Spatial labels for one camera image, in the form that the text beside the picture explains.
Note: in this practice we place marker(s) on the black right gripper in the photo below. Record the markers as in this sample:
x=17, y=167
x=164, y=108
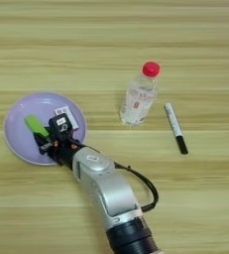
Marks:
x=64, y=152

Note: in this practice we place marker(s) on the green rectangular block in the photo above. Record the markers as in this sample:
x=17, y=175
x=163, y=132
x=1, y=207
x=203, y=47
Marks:
x=36, y=125

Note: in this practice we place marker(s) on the lavender round plate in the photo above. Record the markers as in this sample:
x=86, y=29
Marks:
x=20, y=139

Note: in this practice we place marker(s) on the white pink card box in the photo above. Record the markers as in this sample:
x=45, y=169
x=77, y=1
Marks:
x=72, y=117

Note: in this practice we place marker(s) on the clear bottle red cap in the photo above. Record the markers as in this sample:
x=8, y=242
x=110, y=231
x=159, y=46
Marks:
x=137, y=99

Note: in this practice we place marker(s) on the white marker black cap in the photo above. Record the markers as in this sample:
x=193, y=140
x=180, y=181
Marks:
x=174, y=126

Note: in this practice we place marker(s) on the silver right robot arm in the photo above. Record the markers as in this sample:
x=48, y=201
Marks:
x=112, y=191

